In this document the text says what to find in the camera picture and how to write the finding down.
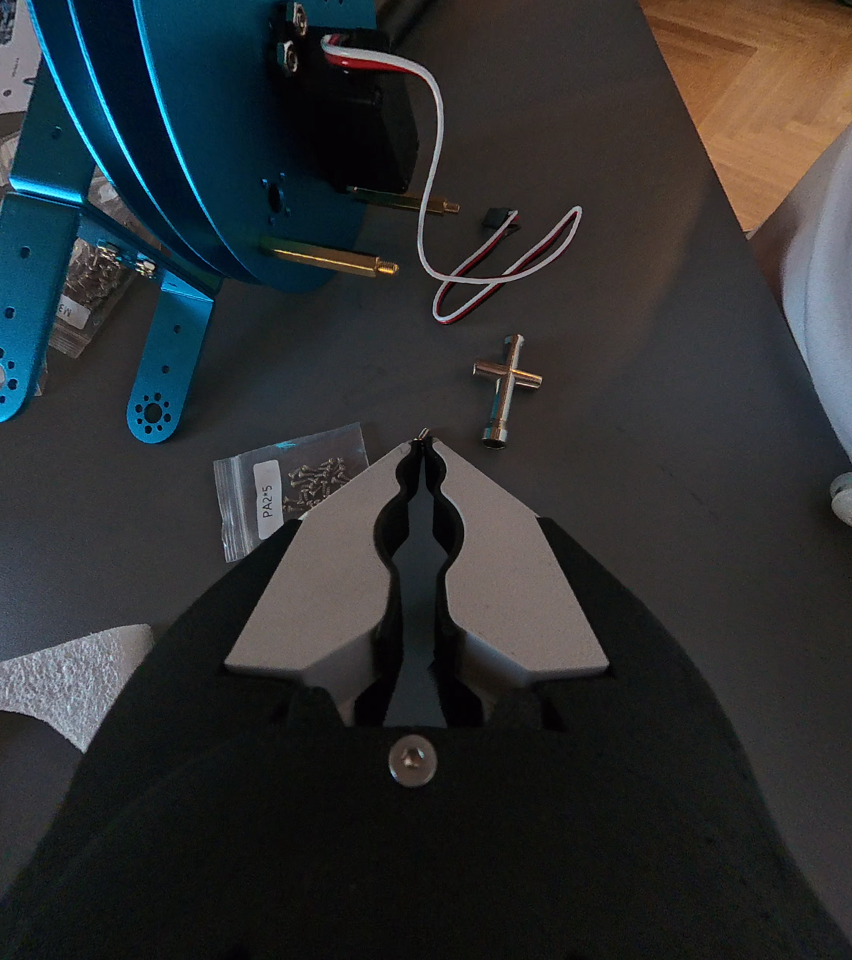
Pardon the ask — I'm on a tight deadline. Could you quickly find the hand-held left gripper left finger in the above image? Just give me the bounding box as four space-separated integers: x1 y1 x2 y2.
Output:
223 441 427 727

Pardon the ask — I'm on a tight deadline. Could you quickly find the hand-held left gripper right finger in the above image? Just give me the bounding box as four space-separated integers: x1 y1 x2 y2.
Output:
426 438 612 727

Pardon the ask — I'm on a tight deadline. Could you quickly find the zip bag of tiny screws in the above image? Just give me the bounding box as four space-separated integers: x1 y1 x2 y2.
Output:
213 421 371 564

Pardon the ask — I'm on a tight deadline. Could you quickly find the blue metal toy robot arm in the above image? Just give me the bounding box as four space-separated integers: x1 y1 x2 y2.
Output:
0 0 464 445

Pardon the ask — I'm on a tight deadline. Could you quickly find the dark grey desk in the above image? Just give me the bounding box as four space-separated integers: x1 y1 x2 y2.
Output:
0 0 852 960

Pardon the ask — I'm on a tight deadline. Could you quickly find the silver cross wrench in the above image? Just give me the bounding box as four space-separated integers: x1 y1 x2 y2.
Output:
472 333 548 451

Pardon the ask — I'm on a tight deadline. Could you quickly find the white foam packing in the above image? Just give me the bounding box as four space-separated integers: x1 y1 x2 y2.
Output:
0 622 156 754

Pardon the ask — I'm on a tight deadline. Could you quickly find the pile of small zip bags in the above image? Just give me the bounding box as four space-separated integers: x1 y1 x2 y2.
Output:
0 138 143 408

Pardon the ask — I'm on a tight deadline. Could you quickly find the white red servo cable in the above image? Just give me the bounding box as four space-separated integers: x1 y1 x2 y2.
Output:
319 33 586 326

